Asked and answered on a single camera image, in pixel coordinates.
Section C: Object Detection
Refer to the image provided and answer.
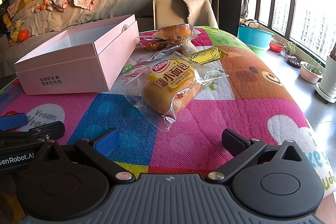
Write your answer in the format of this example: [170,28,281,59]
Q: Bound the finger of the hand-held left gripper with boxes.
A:
[0,121,65,147]
[0,113,28,131]

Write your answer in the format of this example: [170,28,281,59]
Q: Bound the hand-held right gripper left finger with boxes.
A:
[26,128,135,184]

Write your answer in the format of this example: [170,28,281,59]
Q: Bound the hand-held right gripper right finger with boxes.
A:
[205,129,311,184]

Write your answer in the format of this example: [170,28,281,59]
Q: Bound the pink cardboard box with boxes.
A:
[14,13,140,96]

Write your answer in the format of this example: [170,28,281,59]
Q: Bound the yellow label mini bread packet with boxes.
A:
[126,52,229,132]

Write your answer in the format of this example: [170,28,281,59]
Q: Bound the yellow cheese stick packet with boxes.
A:
[184,47,229,65]

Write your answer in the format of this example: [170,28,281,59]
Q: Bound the clear barcode snack packet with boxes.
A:
[139,46,181,65]

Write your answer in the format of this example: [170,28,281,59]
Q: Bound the oat bar packet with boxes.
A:
[179,42,198,55]

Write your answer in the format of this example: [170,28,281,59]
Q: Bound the red label bun packet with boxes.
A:
[138,36,168,52]

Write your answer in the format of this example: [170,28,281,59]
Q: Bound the clear bun packet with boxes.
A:
[152,24,201,43]

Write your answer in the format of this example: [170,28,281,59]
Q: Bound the colourful printed mat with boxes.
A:
[0,26,330,199]

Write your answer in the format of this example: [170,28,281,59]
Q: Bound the orange ball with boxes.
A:
[16,29,29,42]

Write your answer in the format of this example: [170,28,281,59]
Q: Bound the yellow plush toy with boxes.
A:
[3,13,23,45]

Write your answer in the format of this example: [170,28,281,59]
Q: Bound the green plastic bucket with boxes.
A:
[247,44,271,59]

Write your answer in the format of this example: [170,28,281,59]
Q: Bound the dark flowerpot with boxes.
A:
[287,56,301,67]

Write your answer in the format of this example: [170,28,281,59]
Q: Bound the white pot with sprouts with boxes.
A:
[300,56,323,84]

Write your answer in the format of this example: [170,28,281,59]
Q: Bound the red plastic basin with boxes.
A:
[269,40,285,52]

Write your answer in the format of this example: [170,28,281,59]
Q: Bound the teal plastic basin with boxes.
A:
[238,25,275,47]

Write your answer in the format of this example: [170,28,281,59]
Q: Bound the small potted plant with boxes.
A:
[282,42,297,58]

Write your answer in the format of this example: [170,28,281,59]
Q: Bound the black panel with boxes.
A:
[0,0,9,35]

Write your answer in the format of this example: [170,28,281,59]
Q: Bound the tall white planter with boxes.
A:
[315,55,336,104]

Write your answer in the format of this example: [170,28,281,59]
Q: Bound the grey sofa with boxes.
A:
[0,0,171,77]

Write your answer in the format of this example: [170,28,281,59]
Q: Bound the pink yellow pillow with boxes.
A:
[7,0,37,17]

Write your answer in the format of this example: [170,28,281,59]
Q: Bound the small orange toy figures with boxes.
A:
[34,0,53,12]

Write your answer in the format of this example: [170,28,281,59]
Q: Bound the pile of clutter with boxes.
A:
[239,18,259,28]

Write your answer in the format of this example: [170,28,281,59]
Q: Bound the striped baby garment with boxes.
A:
[47,0,69,12]

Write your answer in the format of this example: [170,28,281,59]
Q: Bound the beige throw cloth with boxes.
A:
[157,0,218,29]

